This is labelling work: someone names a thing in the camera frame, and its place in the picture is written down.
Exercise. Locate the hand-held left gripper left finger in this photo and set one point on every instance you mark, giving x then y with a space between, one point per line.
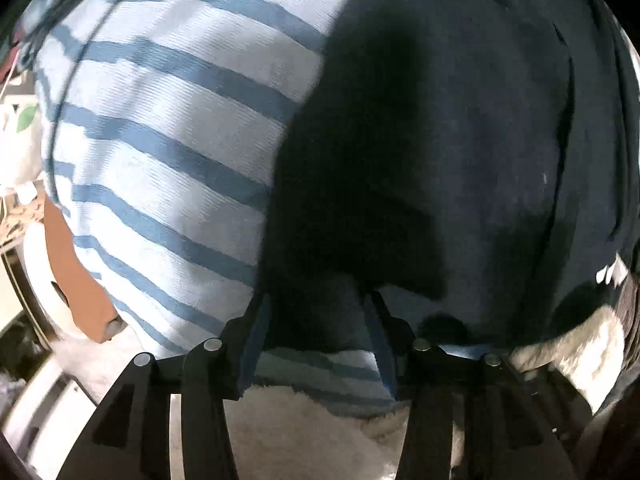
252 345

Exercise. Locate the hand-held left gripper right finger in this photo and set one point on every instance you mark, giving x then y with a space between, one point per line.
380 345

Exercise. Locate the navy button cardigan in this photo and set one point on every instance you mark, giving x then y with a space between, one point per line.
475 135

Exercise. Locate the white fleece spotted blanket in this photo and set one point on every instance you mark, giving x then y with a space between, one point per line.
300 435

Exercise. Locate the brown stool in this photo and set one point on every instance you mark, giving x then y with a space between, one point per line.
80 270

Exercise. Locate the blue striped bed sheet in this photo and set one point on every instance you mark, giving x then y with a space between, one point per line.
175 135

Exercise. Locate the white leaf print cloth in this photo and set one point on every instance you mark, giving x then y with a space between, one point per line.
17 145

